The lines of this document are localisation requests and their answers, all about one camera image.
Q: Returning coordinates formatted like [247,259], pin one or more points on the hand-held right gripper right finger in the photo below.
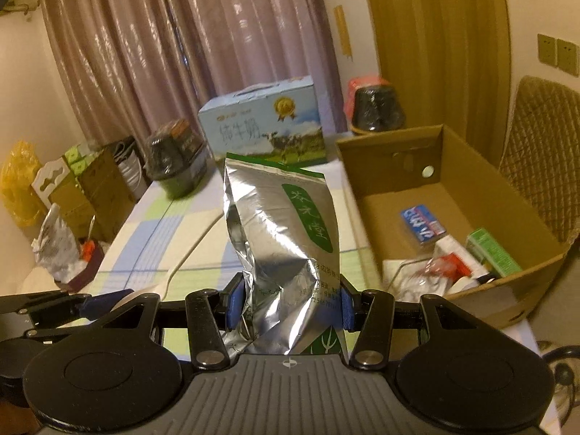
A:
[346,310]

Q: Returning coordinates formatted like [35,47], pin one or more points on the blue milk carton box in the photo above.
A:
[253,131]

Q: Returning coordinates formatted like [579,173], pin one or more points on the stacked white bowls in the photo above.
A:
[131,172]

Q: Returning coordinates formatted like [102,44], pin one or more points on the wall socket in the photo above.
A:
[547,49]
[567,56]

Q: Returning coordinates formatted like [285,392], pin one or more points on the mauve curtain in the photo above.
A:
[181,31]

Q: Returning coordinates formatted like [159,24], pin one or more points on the white medicine box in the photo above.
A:
[453,247]

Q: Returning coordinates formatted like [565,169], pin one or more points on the green medicine box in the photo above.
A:
[491,251]

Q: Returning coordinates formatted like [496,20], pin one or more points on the small orange item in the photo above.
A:
[88,249]

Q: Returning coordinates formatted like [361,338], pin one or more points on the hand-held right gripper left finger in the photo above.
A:
[233,306]

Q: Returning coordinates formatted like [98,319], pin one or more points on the white plastic spoon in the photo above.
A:
[161,287]

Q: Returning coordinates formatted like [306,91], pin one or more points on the wooden door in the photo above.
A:
[430,31]

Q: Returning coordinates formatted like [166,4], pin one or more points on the brown cardboard storage box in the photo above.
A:
[104,190]

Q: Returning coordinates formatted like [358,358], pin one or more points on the quilted chair back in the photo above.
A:
[543,154]

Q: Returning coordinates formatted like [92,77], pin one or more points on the checked cloth desktop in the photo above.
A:
[149,244]

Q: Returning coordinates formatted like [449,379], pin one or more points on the wooden wall strips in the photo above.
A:
[343,31]

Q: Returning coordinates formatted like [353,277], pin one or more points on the wrapped black bowl stack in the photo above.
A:
[172,163]

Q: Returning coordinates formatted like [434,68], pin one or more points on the blue medicine box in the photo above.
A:
[423,224]

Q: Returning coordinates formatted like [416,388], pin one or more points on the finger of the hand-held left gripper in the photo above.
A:
[104,303]

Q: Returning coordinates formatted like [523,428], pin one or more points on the red sachet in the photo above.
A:
[448,268]

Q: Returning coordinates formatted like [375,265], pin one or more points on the yellow plastic bag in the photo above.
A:
[20,181]

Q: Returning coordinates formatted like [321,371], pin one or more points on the green tissue packs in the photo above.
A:
[79,156]

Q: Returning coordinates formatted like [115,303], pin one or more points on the clear plastic container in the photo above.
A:
[408,281]

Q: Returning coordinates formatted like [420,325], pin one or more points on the red and black package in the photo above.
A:
[378,108]

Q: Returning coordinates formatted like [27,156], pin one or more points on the crumpled white snack bag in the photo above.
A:
[54,244]

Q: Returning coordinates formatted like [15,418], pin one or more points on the silver foil bag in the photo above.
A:
[281,244]

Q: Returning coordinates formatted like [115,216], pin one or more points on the white carved chair back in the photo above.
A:
[50,179]

